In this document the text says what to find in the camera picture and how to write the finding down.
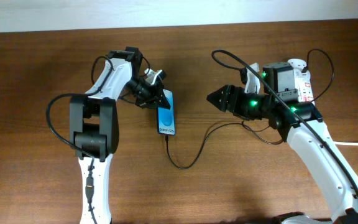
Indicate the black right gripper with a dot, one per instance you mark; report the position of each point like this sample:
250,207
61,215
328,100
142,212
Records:
230,91

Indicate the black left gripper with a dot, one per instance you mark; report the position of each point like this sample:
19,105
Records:
156,98

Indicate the blue screen Galaxy smartphone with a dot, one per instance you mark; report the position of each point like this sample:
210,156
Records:
165,117

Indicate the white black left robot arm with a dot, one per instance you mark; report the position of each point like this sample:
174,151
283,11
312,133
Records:
94,127

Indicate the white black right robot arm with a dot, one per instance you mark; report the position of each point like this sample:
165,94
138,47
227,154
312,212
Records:
273,95

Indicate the white USB charger adapter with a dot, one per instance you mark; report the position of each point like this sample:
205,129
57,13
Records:
298,66

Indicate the white power strip red switches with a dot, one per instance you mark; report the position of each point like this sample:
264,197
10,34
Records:
305,92

